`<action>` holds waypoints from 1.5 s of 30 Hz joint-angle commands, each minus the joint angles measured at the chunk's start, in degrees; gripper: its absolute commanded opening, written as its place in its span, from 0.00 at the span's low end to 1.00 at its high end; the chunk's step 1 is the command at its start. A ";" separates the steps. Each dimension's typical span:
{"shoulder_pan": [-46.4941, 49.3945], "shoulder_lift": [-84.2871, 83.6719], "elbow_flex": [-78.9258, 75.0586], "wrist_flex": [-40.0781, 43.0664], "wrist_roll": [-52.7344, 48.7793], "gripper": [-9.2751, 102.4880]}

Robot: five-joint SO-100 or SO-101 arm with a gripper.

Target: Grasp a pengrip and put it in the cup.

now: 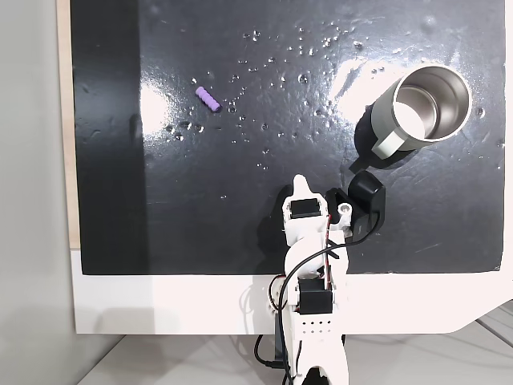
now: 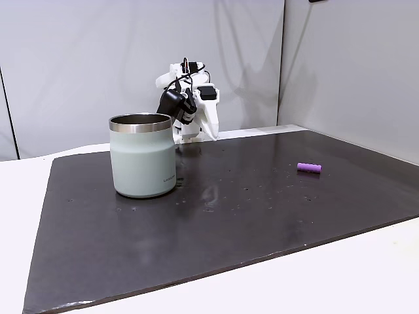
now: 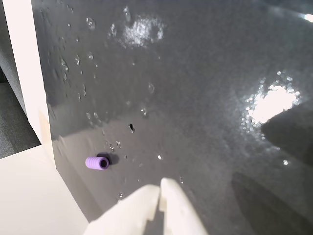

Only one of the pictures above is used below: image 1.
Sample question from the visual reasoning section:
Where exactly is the stainless steel cup with handle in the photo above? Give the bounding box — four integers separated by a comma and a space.
366, 63, 473, 161

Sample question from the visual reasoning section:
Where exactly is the black base cable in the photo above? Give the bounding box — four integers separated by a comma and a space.
254, 334, 290, 384

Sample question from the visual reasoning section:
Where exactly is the purple ribbed pen grip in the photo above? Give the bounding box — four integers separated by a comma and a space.
195, 86, 223, 113

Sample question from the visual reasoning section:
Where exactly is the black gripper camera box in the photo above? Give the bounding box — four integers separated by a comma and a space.
325, 169, 387, 241

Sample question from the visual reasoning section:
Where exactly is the black glossy mat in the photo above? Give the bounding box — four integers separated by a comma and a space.
70, 0, 506, 277

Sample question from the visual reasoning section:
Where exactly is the black camera cable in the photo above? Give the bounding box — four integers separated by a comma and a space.
279, 212, 382, 312

